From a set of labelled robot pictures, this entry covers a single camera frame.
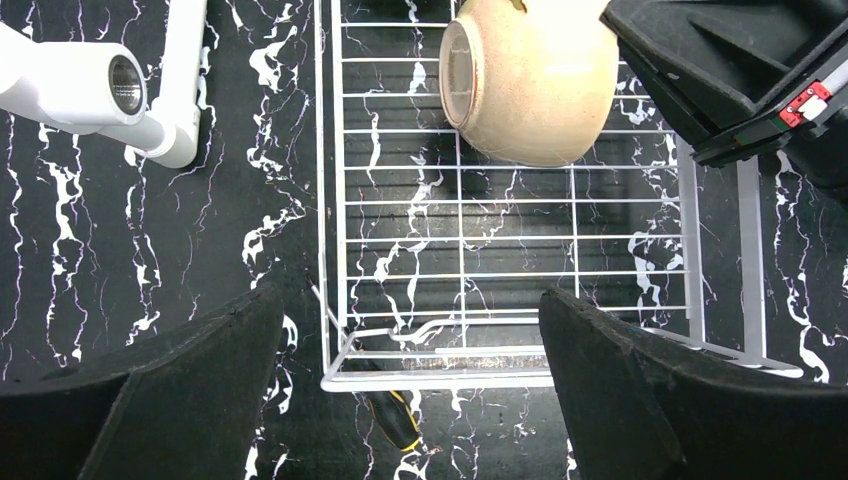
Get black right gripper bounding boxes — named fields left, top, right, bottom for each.
left=601, top=0, right=847, bottom=208

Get white pvc pipe frame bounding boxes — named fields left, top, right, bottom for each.
left=1, top=1, right=207, bottom=169

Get beige ceramic bowl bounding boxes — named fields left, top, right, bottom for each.
left=438, top=0, right=619, bottom=168

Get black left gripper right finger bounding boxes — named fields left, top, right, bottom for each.
left=538, top=289, right=847, bottom=479

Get white wire dish rack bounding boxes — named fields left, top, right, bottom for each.
left=314, top=1, right=803, bottom=393

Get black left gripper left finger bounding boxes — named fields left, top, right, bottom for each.
left=1, top=283, right=284, bottom=479

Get black yellow screwdriver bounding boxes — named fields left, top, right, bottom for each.
left=362, top=389, right=422, bottom=452

